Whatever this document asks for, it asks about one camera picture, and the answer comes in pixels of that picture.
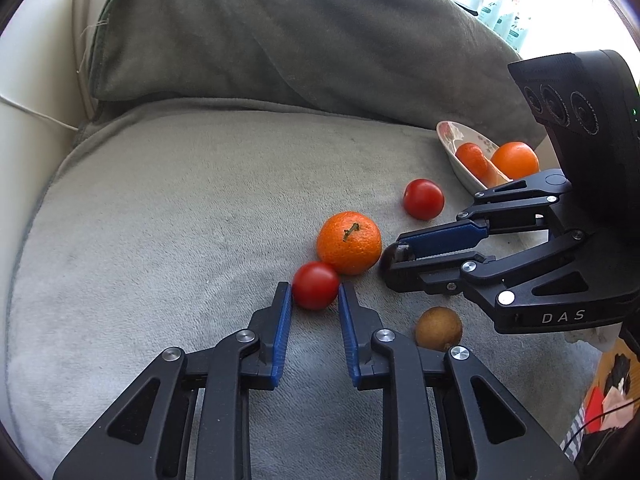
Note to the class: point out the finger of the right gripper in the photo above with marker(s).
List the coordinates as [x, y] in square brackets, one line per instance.
[518, 206]
[500, 269]

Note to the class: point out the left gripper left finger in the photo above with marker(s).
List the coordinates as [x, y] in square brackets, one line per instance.
[187, 415]

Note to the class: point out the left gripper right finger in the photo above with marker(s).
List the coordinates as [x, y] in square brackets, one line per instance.
[443, 411]

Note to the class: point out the brown longan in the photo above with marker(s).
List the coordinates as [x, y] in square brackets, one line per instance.
[438, 329]

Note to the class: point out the red cherry tomato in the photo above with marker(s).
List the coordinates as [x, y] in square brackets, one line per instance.
[423, 199]
[315, 286]

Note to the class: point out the mandarin with stem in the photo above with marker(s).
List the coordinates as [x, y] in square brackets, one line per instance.
[350, 242]

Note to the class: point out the small mandarin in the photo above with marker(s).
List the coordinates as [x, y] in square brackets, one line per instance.
[473, 158]

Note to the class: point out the large orange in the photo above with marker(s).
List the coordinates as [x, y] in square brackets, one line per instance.
[516, 160]

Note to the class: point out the peeled pomelo segment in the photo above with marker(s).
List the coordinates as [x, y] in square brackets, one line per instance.
[486, 172]

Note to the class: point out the floral white plate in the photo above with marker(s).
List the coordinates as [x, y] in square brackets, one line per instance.
[451, 135]

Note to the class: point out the orange paper bag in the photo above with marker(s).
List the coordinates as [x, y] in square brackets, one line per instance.
[603, 439]

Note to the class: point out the grey sofa blanket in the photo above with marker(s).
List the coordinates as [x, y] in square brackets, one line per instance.
[172, 161]

